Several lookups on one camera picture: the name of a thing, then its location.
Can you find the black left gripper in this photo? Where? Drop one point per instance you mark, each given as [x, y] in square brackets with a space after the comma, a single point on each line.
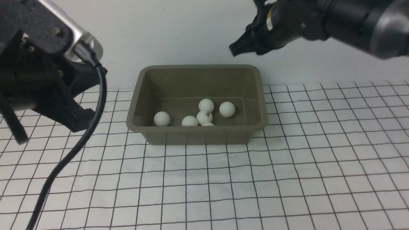
[47, 83]

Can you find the white ball red logo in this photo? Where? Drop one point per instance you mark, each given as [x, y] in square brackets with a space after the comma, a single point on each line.
[227, 109]

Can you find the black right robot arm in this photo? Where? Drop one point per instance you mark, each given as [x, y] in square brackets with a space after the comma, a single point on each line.
[377, 27]

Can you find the white ball black print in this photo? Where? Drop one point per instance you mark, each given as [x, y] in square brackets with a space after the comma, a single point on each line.
[204, 117]

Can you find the white grid tablecloth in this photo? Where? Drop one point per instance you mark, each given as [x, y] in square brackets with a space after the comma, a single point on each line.
[332, 157]

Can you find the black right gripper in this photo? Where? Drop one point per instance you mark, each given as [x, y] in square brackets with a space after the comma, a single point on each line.
[279, 23]

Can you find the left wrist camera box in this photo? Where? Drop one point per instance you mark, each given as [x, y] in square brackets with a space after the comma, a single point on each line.
[46, 25]

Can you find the olive plastic bin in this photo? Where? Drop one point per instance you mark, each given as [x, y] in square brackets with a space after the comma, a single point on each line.
[178, 89]

